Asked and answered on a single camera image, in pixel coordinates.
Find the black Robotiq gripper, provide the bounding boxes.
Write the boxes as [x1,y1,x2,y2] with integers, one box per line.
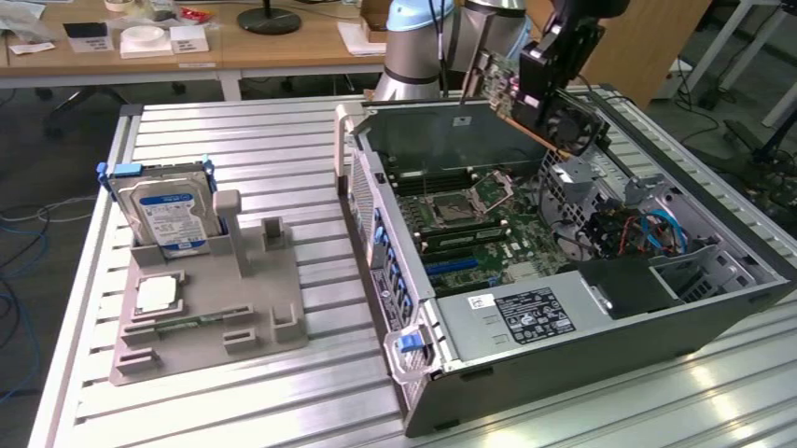
[518,0,632,128]

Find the green graphics card black fan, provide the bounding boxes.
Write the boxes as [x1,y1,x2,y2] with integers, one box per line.
[461,49,611,159]

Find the wooden cabinet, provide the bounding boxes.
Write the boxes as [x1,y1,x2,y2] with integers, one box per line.
[516,0,715,109]

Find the metal disk bay cage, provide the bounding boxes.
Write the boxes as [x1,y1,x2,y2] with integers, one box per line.
[538,149,624,226]

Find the metal socket cover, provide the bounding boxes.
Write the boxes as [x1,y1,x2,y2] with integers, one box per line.
[470,170,516,211]

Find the cardboard box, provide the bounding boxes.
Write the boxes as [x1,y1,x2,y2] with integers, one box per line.
[361,0,396,46]

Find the white paper stack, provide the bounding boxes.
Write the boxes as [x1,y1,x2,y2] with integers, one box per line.
[338,21,389,57]

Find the CPU socket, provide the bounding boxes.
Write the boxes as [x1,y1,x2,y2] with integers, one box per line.
[432,191,481,226]

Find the green motherboard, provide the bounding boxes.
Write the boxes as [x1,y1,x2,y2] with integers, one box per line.
[382,161,581,299]

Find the installed green RAM stick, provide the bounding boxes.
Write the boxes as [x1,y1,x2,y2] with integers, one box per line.
[417,223,510,248]

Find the wooden desk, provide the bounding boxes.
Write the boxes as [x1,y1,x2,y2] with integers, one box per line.
[0,0,562,90]

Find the black round lamp base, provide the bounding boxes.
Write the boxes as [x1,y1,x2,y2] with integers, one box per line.
[235,0,305,36]

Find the blue expansion slot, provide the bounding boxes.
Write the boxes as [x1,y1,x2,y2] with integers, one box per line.
[425,258,478,277]

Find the grey power supply unit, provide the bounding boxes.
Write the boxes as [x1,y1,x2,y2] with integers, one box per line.
[436,272,617,363]

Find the black open PC case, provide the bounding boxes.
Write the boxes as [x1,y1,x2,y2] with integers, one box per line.
[336,83,797,439]

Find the white box with tape roll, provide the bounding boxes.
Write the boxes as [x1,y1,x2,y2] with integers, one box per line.
[119,25,177,60]

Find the hard disk in blue caddy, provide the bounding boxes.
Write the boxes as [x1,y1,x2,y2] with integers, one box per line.
[97,160,218,259]

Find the grey plastic parts rack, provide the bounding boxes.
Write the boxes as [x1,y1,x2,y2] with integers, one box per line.
[109,189,311,387]

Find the black and white box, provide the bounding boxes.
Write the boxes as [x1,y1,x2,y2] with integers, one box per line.
[63,21,118,54]

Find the black office chair base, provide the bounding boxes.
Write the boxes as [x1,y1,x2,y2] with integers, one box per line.
[35,86,127,139]

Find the silver CPU chip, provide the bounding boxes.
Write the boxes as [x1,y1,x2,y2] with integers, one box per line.
[135,275,181,313]

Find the black cable behind case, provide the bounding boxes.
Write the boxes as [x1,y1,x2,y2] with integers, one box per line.
[578,72,632,103]

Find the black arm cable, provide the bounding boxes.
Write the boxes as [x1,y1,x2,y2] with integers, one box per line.
[428,0,453,98]

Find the white desk frame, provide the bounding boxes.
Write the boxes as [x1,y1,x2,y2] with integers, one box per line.
[677,0,797,128]

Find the red wire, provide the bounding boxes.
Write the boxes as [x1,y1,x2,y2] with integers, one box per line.
[615,216,651,257]

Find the blue wire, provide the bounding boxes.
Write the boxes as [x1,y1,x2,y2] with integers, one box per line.
[640,211,691,257]

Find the metal drive bracket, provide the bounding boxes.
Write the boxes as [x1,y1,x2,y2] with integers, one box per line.
[647,236,781,305]

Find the white floor cable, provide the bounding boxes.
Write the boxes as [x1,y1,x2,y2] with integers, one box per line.
[0,195,97,224]

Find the blue floor cable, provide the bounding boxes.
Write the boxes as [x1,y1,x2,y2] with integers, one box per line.
[0,223,47,403]

